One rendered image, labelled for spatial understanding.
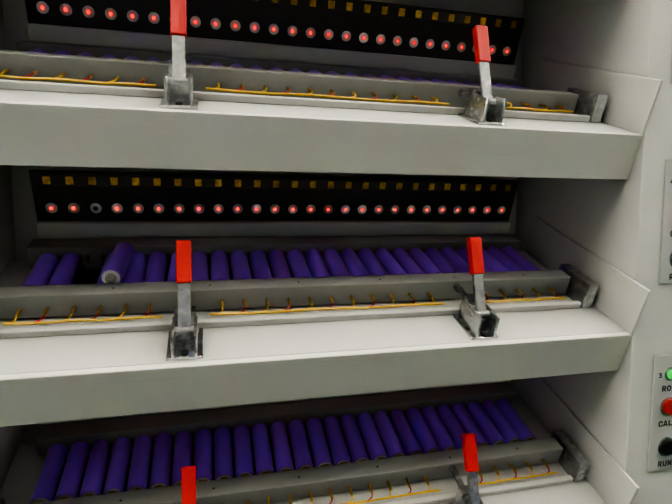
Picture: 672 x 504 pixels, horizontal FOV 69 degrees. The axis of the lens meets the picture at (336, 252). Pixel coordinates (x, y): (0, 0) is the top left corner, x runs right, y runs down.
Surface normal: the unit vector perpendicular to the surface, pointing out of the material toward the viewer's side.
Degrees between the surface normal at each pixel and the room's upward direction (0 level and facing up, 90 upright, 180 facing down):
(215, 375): 112
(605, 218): 90
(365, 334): 21
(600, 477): 90
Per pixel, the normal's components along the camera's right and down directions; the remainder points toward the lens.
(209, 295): 0.23, 0.44
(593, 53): -0.97, 0.02
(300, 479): 0.09, -0.90
